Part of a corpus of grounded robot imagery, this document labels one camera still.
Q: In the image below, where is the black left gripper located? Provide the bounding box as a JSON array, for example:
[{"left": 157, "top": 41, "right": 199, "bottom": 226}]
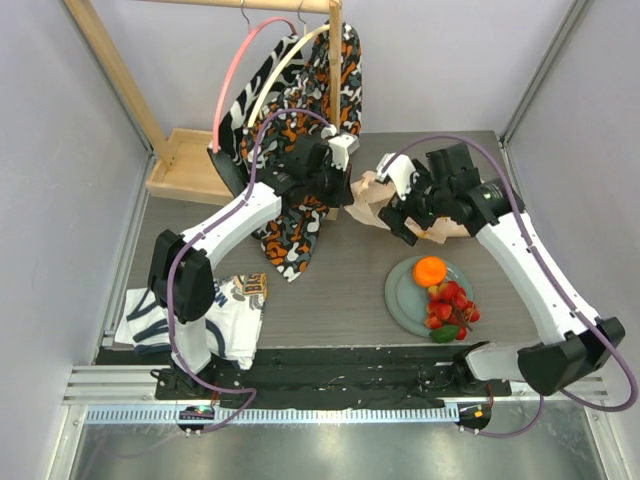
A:
[{"left": 305, "top": 158, "right": 354, "bottom": 209}]

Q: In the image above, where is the translucent orange plastic bag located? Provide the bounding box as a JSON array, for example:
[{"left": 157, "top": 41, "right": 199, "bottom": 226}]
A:
[{"left": 345, "top": 171, "right": 469, "bottom": 244}]

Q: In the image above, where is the fake orange fruit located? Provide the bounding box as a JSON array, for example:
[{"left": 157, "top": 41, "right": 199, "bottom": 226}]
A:
[{"left": 412, "top": 256, "right": 447, "bottom": 288}]

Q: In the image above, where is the fake strawberry bunch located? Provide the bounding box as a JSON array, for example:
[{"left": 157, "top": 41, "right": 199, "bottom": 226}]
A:
[{"left": 425, "top": 281, "right": 481, "bottom": 344}]

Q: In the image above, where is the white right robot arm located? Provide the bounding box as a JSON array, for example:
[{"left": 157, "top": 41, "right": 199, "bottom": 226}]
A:
[{"left": 376, "top": 143, "right": 625, "bottom": 396}]

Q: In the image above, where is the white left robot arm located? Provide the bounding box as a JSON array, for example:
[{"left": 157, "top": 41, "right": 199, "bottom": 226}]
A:
[{"left": 148, "top": 133, "right": 359, "bottom": 399}]

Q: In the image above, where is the orange camouflage patterned garment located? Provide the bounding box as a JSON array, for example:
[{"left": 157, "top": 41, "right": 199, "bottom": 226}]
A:
[{"left": 241, "top": 23, "right": 363, "bottom": 282}]

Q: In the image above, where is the black white zebra garment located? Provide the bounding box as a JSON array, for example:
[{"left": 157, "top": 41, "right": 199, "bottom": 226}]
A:
[{"left": 207, "top": 33, "right": 300, "bottom": 196}]

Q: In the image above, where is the teal ceramic plate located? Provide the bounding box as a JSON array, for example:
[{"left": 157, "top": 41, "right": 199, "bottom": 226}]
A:
[{"left": 384, "top": 255, "right": 476, "bottom": 337}]

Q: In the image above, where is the wooden clothes rack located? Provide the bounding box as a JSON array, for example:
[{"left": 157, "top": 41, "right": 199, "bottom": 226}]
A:
[{"left": 62, "top": 0, "right": 346, "bottom": 221}]

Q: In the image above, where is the cream clothes hanger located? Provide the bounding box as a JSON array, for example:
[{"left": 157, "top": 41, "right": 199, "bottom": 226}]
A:
[{"left": 247, "top": 1, "right": 340, "bottom": 128}]

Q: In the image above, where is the pink clothes hanger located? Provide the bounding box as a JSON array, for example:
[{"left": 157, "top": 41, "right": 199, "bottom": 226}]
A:
[{"left": 212, "top": 2, "right": 297, "bottom": 154}]

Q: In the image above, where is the white printed t-shirt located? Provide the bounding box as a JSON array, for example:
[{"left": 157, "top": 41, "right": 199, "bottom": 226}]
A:
[{"left": 114, "top": 273, "right": 267, "bottom": 371}]

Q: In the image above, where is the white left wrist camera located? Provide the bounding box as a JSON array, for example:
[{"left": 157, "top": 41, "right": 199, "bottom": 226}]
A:
[{"left": 320, "top": 125, "right": 360, "bottom": 171}]

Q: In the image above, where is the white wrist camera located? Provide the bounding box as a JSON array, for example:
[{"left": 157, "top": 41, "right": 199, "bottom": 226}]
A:
[
  {"left": 375, "top": 153, "right": 416, "bottom": 200},
  {"left": 320, "top": 125, "right": 360, "bottom": 171}
]

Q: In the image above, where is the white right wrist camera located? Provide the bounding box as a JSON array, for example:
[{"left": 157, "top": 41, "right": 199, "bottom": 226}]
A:
[{"left": 375, "top": 153, "right": 416, "bottom": 200}]

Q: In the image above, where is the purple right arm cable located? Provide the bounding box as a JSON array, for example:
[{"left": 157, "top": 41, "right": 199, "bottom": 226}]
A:
[{"left": 387, "top": 133, "right": 640, "bottom": 440}]

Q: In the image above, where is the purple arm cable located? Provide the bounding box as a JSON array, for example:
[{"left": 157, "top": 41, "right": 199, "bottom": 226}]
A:
[
  {"left": 164, "top": 108, "right": 335, "bottom": 435},
  {"left": 387, "top": 133, "right": 640, "bottom": 440}
]

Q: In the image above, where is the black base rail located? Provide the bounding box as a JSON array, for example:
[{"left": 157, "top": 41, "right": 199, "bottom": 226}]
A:
[{"left": 94, "top": 343, "right": 536, "bottom": 411}]

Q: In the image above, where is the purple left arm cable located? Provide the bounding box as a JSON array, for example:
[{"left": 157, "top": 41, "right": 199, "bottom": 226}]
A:
[{"left": 164, "top": 108, "right": 335, "bottom": 435}]

